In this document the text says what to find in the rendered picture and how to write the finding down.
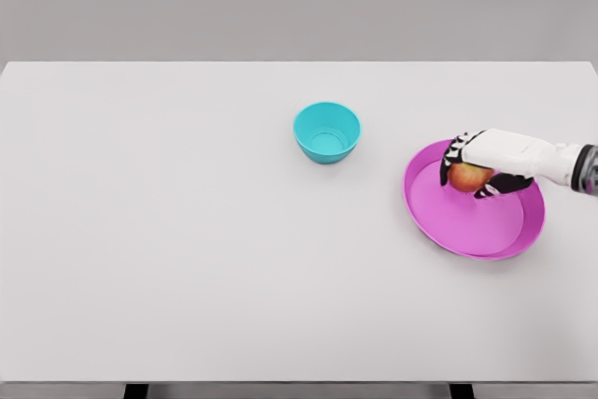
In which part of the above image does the blue bowl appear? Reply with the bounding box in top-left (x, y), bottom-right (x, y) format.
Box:
top-left (292, 101), bottom-right (363, 166)

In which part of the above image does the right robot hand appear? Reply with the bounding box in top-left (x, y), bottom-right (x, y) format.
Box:
top-left (440, 128), bottom-right (541, 199)

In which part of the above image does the pink plate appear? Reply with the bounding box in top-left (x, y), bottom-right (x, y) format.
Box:
top-left (403, 137), bottom-right (547, 261)

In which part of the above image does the red apple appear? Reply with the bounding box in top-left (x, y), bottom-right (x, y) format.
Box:
top-left (448, 162), bottom-right (495, 193)

